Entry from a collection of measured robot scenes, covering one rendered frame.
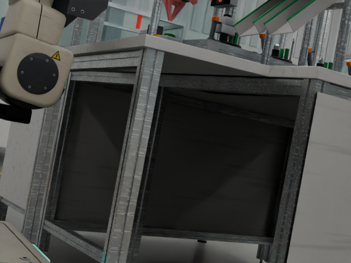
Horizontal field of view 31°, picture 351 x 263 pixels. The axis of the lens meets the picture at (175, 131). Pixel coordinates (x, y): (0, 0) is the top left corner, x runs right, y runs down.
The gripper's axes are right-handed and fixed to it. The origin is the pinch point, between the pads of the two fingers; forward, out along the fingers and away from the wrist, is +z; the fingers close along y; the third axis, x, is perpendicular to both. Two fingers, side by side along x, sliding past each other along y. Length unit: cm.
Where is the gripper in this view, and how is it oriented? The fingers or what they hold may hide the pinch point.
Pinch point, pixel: (170, 18)
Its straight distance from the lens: 220.1
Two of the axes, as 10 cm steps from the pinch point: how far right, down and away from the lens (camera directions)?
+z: -2.1, 9.8, -0.3
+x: -8.1, -1.8, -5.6
